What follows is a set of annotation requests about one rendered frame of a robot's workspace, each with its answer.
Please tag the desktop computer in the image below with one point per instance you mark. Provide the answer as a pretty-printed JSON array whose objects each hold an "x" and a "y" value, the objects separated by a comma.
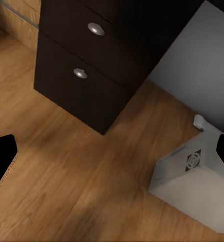
[{"x": 191, "y": 178}]

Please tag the cabinet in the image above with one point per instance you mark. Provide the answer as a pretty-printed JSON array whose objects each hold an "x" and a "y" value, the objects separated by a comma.
[
  {"x": 20, "y": 18},
  {"x": 93, "y": 55}
]

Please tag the desk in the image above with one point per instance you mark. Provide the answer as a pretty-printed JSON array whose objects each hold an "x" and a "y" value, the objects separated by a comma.
[{"x": 199, "y": 121}]

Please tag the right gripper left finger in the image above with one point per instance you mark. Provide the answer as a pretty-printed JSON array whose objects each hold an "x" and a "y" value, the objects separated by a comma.
[{"x": 8, "y": 150}]

